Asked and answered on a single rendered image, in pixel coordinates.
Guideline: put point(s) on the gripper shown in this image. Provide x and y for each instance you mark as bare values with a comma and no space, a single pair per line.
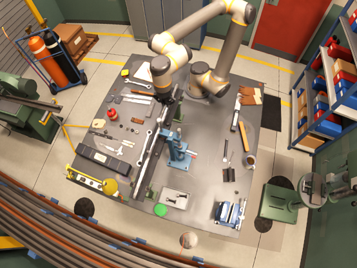
164,98

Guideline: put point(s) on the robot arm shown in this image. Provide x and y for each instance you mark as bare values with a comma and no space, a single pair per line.
223,55

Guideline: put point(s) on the grey fishplate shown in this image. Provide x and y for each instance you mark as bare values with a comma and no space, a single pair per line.
164,113

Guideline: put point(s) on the grey flat bar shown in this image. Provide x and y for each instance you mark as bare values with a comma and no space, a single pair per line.
150,109

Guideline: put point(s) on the grey clamp screw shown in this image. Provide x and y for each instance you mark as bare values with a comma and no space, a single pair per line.
178,133

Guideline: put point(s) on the blue bar clamp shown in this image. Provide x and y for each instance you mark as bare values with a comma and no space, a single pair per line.
178,159

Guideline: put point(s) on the orange flat bar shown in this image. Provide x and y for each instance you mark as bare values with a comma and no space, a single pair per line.
244,136

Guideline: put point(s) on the yellow hard hat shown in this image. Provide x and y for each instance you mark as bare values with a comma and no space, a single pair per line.
110,186

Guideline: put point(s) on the silver round knob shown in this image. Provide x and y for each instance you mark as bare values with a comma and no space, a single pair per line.
159,120

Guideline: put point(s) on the steel ruler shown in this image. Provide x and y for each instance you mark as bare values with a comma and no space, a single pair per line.
135,98

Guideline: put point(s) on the small silver wrench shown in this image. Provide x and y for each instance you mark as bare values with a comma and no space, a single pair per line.
137,83

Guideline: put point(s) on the white paper sheet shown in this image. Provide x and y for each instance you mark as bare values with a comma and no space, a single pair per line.
142,71

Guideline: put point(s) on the yellow tape measure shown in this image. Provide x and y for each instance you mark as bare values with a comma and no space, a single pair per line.
125,73

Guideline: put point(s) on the large silver spanner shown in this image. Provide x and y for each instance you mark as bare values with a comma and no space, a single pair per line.
144,147

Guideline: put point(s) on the red oil can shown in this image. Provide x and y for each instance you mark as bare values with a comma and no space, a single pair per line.
112,114

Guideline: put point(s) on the black slim tool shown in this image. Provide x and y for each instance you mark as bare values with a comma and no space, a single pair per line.
102,135

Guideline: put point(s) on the silver pliers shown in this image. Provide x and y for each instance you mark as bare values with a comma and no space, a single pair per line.
113,148

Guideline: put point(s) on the grey spirit level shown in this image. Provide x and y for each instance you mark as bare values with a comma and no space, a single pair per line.
235,115

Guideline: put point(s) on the grey lockers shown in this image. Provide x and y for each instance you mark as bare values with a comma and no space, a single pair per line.
164,19

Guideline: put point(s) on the black punch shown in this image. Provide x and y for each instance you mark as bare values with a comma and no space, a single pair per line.
225,150

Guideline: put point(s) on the blue cylinder cart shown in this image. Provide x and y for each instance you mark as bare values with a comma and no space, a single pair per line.
81,79

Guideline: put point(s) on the long black case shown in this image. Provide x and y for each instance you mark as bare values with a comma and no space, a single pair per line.
103,159

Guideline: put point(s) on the slim silver tool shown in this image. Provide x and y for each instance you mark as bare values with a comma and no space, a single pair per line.
231,157

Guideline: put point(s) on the wooden pallet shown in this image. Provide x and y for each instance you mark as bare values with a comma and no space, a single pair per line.
89,44

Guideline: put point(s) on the yellow stand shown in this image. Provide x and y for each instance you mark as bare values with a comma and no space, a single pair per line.
72,126

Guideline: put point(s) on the black block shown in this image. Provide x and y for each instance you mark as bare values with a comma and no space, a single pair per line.
228,174

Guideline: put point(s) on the grey parts tray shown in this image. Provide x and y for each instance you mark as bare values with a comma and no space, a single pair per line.
174,198

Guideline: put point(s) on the white coffee mug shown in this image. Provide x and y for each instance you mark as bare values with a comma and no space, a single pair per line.
249,161

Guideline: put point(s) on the black floor mat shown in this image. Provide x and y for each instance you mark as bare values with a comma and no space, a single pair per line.
271,112

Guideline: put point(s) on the black gas cylinder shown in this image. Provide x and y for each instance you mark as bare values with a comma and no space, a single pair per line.
62,58

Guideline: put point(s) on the green round disc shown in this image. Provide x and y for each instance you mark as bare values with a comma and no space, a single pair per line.
160,209

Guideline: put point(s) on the brown cardboard box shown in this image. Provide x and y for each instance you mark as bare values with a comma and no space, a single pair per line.
71,36

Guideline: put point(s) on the yellow framed grey gauge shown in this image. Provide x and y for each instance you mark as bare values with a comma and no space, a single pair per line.
83,176

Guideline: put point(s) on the orange gas cylinder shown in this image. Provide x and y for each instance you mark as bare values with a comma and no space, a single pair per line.
47,60

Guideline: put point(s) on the blue bench vise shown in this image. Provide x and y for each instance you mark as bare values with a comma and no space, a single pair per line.
230,212

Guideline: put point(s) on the dark round floor pad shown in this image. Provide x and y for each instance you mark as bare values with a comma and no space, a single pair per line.
280,181
84,207
262,225

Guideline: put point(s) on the green saw machine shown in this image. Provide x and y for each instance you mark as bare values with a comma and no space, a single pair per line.
25,111

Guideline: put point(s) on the red door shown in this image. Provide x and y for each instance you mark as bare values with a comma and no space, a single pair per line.
287,25

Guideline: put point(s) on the blue shelf unit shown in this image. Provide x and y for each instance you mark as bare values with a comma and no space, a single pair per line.
308,94

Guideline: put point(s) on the yellow crane beam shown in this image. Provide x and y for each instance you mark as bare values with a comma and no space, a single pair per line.
34,11

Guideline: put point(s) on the blue box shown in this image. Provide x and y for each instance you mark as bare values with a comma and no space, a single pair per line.
329,128
344,87
319,83

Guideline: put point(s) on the stack of long rails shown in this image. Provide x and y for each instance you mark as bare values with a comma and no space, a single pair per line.
41,220

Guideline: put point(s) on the red box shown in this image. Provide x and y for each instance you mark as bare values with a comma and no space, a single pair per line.
345,77
353,20
339,52

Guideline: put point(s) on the green rail support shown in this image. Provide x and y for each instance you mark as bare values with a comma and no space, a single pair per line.
151,193
178,113

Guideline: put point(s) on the grey metal bracket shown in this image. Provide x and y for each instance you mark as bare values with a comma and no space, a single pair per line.
112,98

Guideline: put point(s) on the long grey guide rail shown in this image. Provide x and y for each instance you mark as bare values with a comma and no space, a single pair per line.
152,156

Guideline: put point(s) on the green pedestal grinder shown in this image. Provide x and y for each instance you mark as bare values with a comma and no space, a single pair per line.
279,205

